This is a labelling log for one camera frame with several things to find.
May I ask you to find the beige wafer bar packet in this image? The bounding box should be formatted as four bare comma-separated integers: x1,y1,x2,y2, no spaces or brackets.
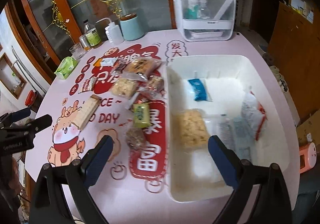
72,94,101,131

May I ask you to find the rice crisp cake packet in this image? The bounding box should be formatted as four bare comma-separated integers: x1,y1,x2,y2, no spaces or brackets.
110,73,148,99

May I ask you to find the red cookies packet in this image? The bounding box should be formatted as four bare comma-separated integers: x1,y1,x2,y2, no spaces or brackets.
79,76,98,93

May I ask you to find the orange white snack bar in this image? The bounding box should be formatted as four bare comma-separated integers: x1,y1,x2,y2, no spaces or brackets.
93,57,118,67

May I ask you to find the red dates snack bag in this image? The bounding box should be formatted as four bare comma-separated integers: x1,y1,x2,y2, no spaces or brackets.
111,59,130,75

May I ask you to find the orange puffs snack bag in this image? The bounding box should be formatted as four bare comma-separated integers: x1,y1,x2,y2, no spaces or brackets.
123,57,162,81

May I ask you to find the clear pale blue packet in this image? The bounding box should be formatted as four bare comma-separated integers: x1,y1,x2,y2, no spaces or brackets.
217,114,254,162

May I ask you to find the red stool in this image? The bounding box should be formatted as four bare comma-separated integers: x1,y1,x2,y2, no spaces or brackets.
25,90,38,106

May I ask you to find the brown nut bar packet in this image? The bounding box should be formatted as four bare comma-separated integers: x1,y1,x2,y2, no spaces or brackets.
125,126,146,151

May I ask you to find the red white clear bag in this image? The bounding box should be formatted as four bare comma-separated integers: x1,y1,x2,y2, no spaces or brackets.
241,91,267,141

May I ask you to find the white plastic bin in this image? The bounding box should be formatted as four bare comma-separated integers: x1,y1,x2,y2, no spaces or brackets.
167,55,290,203

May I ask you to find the green yellow candy packet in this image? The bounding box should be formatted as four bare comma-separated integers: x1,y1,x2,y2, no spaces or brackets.
133,103,151,128

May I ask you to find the blue snack packet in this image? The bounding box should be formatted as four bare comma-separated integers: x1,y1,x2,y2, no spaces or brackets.
188,78,212,101

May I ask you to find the pink alarm clock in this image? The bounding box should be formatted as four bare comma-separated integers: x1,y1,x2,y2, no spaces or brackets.
299,142,317,174

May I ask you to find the pink printed table mat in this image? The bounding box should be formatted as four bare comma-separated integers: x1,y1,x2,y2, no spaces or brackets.
26,30,299,223

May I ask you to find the green tissue pack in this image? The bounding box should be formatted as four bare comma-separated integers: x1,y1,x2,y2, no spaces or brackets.
54,56,78,80

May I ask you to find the dark red snack packet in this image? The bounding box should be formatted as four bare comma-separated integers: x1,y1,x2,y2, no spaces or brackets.
126,88,161,112

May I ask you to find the cardboard box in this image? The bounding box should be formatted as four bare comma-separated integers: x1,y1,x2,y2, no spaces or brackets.
296,110,320,147

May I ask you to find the clear glass cup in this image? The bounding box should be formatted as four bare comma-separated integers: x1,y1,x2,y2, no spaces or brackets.
69,43,86,60

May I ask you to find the red nut brittle packet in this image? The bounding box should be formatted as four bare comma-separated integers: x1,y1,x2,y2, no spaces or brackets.
146,75,164,93

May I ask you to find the small metal can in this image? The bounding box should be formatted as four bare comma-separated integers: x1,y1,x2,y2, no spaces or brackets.
79,34,92,51

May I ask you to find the clear bottle green label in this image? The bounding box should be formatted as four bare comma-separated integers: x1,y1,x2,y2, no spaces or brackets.
84,20,101,47

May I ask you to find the white squeeze bottle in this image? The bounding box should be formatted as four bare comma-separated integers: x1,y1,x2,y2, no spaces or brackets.
96,17,124,45

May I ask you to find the wooden glass door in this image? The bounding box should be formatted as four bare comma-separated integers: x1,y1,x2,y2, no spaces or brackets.
4,0,175,84

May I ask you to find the light blue canister wooden lid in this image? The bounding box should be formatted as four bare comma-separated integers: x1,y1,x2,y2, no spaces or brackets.
120,13,145,41

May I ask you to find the white storage box clear window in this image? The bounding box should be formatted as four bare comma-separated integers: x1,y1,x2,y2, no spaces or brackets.
172,0,236,42

